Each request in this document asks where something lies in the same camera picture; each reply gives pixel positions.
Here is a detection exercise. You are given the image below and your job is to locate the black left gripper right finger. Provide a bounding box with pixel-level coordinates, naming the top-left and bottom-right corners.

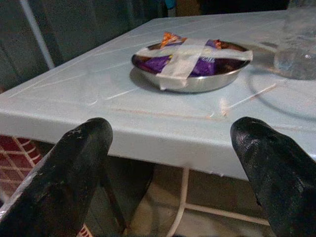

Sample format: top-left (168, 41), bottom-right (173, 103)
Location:
top-left (230, 117), bottom-right (316, 237)

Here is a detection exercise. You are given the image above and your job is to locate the red patterned mat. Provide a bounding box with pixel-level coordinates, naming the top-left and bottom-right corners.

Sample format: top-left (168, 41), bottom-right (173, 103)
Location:
top-left (0, 134), bottom-right (43, 200)

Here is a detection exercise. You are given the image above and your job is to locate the clear plastic bottle blue cap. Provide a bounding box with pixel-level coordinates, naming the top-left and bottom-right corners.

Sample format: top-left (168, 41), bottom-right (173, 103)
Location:
top-left (273, 9), bottom-right (316, 81)

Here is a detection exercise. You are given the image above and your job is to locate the white table leg frame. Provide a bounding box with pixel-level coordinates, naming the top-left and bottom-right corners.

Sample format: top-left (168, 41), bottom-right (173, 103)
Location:
top-left (170, 167), bottom-right (271, 237)

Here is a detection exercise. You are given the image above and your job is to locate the white pole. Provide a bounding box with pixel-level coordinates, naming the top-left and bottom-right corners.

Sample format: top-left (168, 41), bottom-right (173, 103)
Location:
top-left (19, 0), bottom-right (55, 70)

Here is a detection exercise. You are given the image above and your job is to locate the long grey tape strip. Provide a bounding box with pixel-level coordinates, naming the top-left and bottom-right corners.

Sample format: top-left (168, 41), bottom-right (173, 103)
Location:
top-left (134, 45), bottom-right (254, 62)

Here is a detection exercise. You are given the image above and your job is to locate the purple snack packet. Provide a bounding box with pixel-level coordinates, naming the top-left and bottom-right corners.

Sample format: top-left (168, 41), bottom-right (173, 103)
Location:
top-left (138, 39), bottom-right (223, 77)

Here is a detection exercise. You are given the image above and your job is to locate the orange snack packet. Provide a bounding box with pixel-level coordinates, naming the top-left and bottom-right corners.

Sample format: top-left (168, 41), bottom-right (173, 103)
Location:
top-left (159, 31), bottom-right (187, 49)

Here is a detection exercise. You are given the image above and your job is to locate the round steel plate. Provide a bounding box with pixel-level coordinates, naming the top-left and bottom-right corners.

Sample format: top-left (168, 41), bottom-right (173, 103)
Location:
top-left (131, 39), bottom-right (252, 94)

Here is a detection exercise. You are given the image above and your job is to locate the wide grey tape strip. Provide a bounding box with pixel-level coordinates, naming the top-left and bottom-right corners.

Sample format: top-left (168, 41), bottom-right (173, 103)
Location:
top-left (156, 38), bottom-right (207, 91)

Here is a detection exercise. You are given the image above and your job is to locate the light blue plastic table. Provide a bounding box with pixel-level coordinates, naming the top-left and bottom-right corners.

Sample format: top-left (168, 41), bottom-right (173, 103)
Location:
top-left (0, 9), bottom-right (316, 181)

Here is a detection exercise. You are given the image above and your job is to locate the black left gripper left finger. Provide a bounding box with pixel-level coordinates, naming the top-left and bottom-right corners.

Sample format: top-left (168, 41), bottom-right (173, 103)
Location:
top-left (0, 117), bottom-right (114, 237)

